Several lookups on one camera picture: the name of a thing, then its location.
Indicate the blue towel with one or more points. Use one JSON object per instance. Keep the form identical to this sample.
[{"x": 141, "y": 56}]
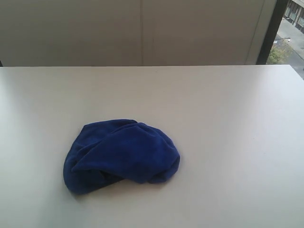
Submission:
[{"x": 107, "y": 152}]

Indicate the black window frame post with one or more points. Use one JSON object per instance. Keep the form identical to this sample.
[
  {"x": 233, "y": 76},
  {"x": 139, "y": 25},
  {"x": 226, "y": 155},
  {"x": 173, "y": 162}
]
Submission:
[{"x": 271, "y": 32}]

